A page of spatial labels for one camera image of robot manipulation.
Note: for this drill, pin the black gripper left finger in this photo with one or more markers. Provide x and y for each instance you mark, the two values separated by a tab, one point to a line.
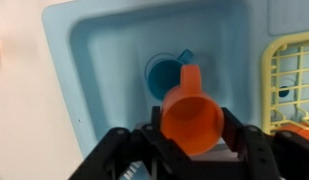
134	153

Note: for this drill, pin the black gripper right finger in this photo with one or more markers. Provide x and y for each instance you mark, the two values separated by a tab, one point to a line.
260	153

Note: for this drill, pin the yellow dish rack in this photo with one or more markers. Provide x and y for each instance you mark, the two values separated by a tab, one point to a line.
284	83

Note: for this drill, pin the blue toy sink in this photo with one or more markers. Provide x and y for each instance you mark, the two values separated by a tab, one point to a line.
110	60

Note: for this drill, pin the orange toy plate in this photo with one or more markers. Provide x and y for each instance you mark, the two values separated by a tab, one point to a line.
300	130

